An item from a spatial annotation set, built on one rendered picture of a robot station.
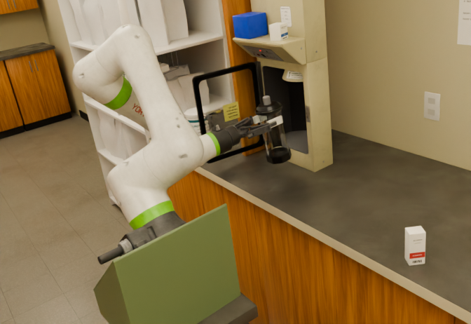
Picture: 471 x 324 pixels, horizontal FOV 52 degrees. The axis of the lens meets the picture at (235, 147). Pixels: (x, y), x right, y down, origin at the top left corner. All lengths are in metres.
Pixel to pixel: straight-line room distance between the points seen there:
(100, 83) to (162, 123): 0.33
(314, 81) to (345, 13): 0.48
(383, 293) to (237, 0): 1.29
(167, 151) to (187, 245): 0.25
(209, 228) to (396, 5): 1.27
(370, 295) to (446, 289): 0.31
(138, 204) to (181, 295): 0.26
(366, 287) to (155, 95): 0.92
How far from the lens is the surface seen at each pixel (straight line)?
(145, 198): 1.30
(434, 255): 1.60
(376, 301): 1.71
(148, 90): 1.38
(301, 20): 1.89
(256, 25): 2.00
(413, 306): 1.60
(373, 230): 1.69
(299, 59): 1.88
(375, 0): 2.20
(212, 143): 1.74
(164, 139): 1.28
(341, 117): 2.49
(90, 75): 1.55
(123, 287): 1.21
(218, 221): 1.29
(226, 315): 1.41
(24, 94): 6.62
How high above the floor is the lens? 1.87
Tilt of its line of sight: 23 degrees down
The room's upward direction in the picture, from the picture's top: 8 degrees counter-clockwise
